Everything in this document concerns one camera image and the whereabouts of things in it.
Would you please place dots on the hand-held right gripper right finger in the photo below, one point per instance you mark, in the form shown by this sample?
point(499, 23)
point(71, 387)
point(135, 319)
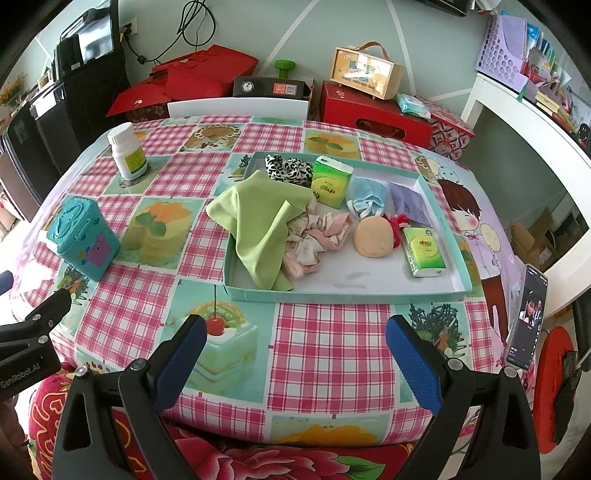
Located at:
point(413, 364)

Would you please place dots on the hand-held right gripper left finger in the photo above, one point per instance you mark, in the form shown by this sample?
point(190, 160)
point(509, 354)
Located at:
point(180, 360)

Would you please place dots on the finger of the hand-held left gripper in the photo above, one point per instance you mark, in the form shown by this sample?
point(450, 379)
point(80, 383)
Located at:
point(41, 318)
point(4, 282)

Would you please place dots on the teal-edged white cardboard tray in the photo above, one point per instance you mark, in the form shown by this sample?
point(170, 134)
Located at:
point(369, 281)

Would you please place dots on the green tissue pack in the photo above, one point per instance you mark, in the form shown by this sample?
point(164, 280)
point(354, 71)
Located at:
point(425, 254)
point(330, 184)

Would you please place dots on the beige sponge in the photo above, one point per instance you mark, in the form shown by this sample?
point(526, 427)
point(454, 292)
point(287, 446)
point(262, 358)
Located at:
point(374, 237)

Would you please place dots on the red and white scrunchie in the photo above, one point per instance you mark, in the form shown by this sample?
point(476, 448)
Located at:
point(398, 224)

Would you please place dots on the pink striped cloth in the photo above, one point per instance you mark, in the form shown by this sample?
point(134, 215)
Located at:
point(318, 240)

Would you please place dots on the light green cloth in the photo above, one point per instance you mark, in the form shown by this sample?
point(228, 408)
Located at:
point(258, 221)

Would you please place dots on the purple packet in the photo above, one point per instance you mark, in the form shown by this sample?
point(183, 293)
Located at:
point(408, 201)

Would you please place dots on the blue face mask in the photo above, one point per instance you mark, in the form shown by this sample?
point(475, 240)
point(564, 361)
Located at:
point(367, 194)

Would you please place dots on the leopard print scrunchie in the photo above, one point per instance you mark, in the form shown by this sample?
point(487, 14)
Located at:
point(295, 170)

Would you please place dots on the teal tin box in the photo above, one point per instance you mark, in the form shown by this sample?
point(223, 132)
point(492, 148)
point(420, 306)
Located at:
point(83, 240)

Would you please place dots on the smartphone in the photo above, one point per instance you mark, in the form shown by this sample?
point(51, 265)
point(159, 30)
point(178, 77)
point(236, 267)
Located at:
point(528, 314)

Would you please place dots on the red floral cloth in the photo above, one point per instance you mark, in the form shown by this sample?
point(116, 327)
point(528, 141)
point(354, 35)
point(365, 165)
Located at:
point(277, 461)

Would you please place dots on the black cabinet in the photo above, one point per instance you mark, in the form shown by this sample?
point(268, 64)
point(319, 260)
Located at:
point(69, 124)

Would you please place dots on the cardboard boxes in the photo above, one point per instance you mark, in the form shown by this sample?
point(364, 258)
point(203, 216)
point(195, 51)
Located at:
point(531, 240)

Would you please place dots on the white pill bottle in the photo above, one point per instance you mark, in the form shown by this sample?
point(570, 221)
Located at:
point(127, 152)

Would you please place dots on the red gift box floral base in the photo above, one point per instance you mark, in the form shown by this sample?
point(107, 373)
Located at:
point(138, 94)

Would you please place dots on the red patterned box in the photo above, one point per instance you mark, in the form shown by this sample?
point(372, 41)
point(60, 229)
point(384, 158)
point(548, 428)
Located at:
point(450, 134)

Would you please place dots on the black printer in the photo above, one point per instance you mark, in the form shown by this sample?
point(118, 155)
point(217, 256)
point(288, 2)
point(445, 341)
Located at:
point(92, 46)

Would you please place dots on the white foam board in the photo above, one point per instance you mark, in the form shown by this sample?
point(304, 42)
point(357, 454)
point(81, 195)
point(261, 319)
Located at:
point(231, 108)

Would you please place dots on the red box with cutout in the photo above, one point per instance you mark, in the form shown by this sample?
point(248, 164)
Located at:
point(369, 110)

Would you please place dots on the blue wet wipes pack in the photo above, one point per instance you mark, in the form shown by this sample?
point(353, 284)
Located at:
point(413, 104)

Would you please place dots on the white desk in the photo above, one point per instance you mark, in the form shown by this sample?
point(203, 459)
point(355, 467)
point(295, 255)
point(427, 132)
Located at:
point(521, 110)

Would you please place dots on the black box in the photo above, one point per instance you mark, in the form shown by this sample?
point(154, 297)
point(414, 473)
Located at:
point(268, 87)

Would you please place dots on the stack of books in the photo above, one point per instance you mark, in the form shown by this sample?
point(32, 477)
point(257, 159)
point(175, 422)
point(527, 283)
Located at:
point(554, 92)

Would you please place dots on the green dumbbell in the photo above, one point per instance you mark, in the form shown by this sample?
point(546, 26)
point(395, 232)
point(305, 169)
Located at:
point(285, 68)

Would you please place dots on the purple file basket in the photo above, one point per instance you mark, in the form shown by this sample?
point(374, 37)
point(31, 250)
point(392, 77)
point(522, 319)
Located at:
point(498, 50)

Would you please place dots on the wall power outlet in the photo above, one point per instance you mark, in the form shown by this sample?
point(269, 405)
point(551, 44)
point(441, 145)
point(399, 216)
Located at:
point(129, 26)

